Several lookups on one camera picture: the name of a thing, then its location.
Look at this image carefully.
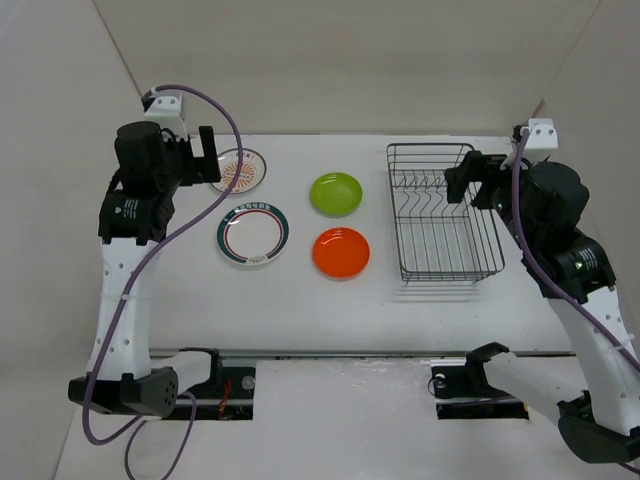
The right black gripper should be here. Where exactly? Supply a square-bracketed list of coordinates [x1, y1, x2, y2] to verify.
[446, 149, 542, 251]

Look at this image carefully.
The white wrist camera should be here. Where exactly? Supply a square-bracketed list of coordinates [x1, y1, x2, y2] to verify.
[512, 117, 559, 165]
[141, 90, 189, 141]

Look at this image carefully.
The black wire dish rack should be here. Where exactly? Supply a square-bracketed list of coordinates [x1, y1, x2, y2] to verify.
[386, 142, 505, 283]

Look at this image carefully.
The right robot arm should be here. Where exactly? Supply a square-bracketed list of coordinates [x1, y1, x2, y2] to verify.
[431, 151, 639, 473]

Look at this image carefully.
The lime green plate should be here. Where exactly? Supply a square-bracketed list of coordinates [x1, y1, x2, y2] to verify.
[310, 172, 363, 216]

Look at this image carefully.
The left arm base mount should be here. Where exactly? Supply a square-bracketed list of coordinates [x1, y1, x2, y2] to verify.
[151, 348, 256, 421]

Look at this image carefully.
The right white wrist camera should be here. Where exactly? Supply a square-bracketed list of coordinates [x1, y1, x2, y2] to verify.
[512, 117, 559, 165]

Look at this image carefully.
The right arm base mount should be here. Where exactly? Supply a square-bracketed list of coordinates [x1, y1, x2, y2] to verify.
[427, 362, 529, 420]

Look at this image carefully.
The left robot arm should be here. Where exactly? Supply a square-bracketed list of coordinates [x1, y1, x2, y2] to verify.
[68, 121, 224, 417]

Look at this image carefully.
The green rimmed white plate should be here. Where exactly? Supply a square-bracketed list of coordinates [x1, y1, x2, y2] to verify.
[216, 202, 290, 267]

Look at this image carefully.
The orange sunburst white plate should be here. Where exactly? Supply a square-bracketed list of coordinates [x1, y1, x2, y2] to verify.
[210, 148, 267, 194]

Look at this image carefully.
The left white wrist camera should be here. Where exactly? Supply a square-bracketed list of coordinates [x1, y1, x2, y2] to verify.
[141, 90, 189, 141]

